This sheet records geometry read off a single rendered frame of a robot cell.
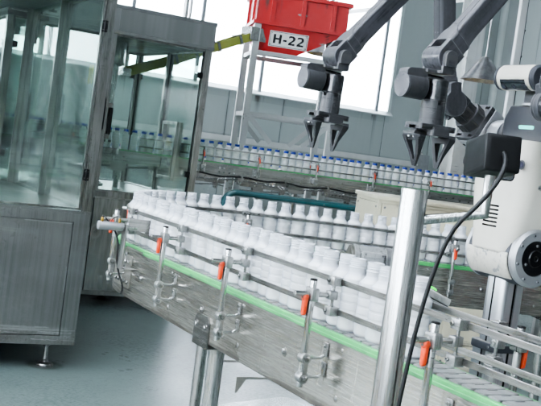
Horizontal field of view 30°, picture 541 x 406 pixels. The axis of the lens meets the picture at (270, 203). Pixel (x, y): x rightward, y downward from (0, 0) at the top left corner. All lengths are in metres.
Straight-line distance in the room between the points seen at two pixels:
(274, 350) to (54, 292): 3.34
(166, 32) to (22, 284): 2.86
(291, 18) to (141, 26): 1.99
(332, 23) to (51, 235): 4.47
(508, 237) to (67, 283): 3.43
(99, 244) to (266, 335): 5.30
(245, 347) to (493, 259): 0.71
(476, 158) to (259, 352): 1.40
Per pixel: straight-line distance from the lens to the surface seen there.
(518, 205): 2.75
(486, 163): 1.24
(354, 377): 2.19
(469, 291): 4.43
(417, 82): 2.32
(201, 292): 2.90
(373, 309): 2.18
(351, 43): 2.76
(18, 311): 5.70
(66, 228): 5.69
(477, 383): 1.95
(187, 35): 7.92
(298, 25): 9.34
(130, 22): 7.76
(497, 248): 2.78
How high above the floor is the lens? 1.38
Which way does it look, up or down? 3 degrees down
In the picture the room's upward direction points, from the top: 8 degrees clockwise
